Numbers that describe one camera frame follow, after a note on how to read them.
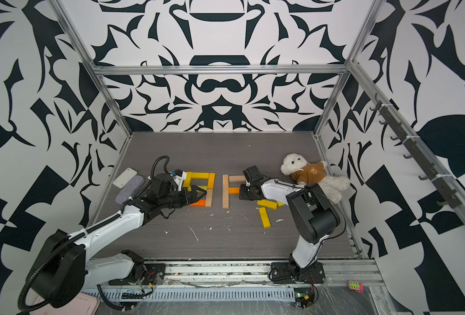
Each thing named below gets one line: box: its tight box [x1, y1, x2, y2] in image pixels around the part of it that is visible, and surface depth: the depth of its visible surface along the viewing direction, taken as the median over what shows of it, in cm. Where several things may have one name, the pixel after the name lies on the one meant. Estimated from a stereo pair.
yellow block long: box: [258, 206, 272, 229], surface depth 89 cm
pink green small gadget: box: [348, 280, 365, 294], surface depth 71 cm
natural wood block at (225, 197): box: [221, 185, 230, 210], surface depth 95 cm
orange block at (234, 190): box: [228, 187, 242, 195], surface depth 98 cm
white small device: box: [112, 167, 138, 189], surface depth 101 cm
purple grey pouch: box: [114, 174, 146, 205], surface depth 96 cm
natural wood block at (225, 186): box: [221, 174, 230, 198], surface depth 98 cm
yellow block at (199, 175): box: [191, 171, 210, 180], surface depth 104 cm
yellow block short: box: [257, 199, 278, 210], surface depth 93 cm
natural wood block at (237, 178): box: [228, 175, 247, 183], surface depth 101 cm
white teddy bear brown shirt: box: [280, 153, 351, 204], surface depth 97 cm
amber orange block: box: [206, 172, 217, 189], surface depth 101 cm
